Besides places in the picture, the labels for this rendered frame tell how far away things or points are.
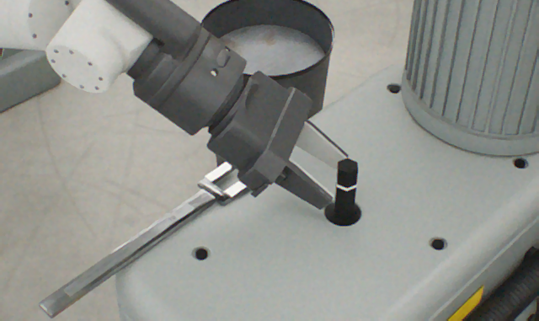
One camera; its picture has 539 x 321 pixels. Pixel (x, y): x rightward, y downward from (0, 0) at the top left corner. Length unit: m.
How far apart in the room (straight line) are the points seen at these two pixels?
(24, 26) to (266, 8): 2.60
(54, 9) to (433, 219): 0.42
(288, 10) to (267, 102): 2.59
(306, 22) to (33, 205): 1.22
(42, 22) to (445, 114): 0.42
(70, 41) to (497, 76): 0.41
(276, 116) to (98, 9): 0.19
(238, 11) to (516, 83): 2.56
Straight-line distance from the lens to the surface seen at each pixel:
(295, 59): 3.34
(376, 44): 4.27
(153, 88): 0.84
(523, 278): 1.02
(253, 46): 3.40
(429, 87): 1.01
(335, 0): 4.53
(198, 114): 0.84
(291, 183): 0.88
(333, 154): 0.92
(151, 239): 0.91
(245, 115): 0.85
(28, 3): 0.91
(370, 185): 0.97
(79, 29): 0.83
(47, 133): 3.89
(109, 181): 3.64
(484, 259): 0.95
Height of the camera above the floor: 2.58
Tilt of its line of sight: 43 degrees down
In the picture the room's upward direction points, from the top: 1 degrees clockwise
